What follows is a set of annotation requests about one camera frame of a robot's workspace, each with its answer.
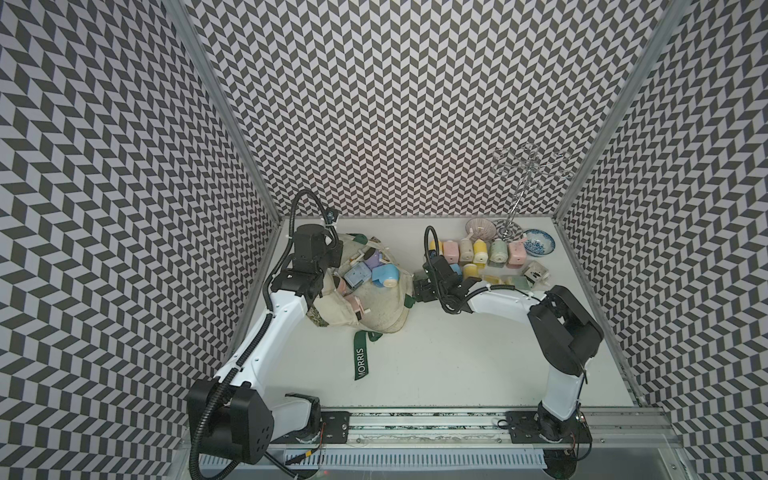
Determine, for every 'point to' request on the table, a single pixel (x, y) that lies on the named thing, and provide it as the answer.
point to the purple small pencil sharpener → (374, 260)
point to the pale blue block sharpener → (357, 274)
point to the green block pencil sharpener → (521, 282)
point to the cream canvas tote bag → (391, 307)
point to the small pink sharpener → (353, 300)
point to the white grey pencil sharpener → (538, 272)
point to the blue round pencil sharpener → (456, 268)
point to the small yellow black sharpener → (494, 280)
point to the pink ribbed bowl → (481, 228)
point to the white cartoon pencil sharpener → (466, 248)
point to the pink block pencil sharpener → (517, 253)
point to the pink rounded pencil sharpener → (451, 251)
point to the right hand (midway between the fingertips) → (427, 286)
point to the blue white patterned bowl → (539, 243)
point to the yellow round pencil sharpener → (480, 256)
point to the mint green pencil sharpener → (498, 251)
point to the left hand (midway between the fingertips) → (327, 238)
